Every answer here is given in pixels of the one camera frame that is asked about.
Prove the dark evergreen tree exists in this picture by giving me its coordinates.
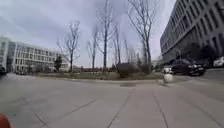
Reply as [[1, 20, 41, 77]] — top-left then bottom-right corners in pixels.
[[54, 54, 63, 72]]

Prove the vehicle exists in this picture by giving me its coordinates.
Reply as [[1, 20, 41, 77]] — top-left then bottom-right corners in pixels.
[[0, 65, 7, 76]]

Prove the robot's own part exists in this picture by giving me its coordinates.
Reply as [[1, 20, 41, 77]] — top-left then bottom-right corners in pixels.
[[0, 113, 12, 128]]

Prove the grey concrete pavement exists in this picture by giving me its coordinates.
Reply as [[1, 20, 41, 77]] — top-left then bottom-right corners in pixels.
[[0, 72, 224, 128]]

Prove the large grey glass-fronted building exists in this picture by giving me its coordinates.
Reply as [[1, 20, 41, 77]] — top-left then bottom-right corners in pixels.
[[159, 0, 224, 66]]

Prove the grey stone kerb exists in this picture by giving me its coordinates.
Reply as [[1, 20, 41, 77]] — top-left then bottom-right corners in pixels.
[[33, 75, 188, 85]]

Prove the white many-windowed building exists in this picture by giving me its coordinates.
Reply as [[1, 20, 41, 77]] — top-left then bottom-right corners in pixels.
[[0, 35, 69, 74]]

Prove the grey asphalt road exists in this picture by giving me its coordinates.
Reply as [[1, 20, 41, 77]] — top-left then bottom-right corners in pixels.
[[186, 68, 224, 83]]

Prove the row of bare trees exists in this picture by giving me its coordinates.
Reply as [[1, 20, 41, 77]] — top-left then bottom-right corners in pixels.
[[56, 0, 161, 74]]

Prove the pale stone ball bollard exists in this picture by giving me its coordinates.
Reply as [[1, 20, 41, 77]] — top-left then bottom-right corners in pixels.
[[163, 73, 175, 85]]

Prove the dark bush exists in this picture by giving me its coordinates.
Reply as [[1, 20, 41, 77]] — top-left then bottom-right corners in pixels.
[[116, 63, 138, 78]]

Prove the grass bed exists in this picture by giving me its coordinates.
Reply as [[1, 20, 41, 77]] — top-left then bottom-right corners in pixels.
[[36, 71, 164, 82]]

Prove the round manhole cover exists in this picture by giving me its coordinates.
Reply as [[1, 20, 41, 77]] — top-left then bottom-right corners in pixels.
[[119, 82, 137, 88]]

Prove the black car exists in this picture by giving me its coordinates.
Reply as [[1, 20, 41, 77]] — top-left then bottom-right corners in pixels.
[[171, 58, 206, 77]]

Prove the row of dark trees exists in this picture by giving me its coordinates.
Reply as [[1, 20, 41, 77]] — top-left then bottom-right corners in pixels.
[[176, 43, 219, 63]]

